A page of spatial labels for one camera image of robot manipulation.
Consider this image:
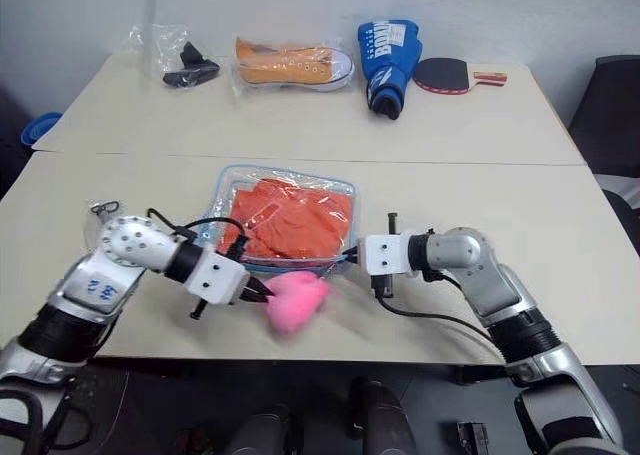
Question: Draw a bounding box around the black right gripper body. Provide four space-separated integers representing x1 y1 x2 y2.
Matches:
355 245 397 300

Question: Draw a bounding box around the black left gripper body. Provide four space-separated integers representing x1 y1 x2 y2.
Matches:
233 275 258 306

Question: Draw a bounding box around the pink fluffy plush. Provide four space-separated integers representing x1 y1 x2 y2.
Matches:
264 269 333 335

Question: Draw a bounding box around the clear plastic pouch blue trim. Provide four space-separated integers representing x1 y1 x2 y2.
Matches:
196 164 362 279

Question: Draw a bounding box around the orange cloth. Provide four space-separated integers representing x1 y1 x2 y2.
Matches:
218 178 357 262

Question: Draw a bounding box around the dark rounded shape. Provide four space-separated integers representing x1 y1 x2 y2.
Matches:
223 403 304 455
346 376 417 455

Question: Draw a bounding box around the small black box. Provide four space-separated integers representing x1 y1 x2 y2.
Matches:
456 421 490 455

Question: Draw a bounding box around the orange canvas sneaker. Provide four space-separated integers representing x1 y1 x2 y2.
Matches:
234 37 355 94

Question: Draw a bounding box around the blue boxing glove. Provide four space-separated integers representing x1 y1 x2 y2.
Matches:
356 19 424 122

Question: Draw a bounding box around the clear plastic sneaker bag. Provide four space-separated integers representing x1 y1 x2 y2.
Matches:
230 34 358 102

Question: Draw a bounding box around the red black table tennis paddle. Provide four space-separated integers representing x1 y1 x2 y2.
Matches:
412 56 510 97

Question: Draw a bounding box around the blue bowl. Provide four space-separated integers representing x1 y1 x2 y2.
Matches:
20 112 63 149

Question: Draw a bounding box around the black chair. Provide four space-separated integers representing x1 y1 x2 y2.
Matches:
566 54 640 259

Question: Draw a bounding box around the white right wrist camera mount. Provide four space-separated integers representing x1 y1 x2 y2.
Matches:
363 230 420 279

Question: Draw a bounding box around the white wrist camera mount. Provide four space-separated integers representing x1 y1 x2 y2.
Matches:
363 230 420 279
185 251 251 307

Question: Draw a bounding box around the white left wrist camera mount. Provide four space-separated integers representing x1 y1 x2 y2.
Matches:
185 251 251 307

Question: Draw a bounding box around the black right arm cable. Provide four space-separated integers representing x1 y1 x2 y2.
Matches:
372 270 503 347

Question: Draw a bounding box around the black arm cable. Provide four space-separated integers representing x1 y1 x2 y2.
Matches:
146 207 250 264
372 270 503 347

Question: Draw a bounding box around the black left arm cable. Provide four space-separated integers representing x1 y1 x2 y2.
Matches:
146 207 250 264

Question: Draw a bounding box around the black strap item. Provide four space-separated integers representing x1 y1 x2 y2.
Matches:
162 40 222 89

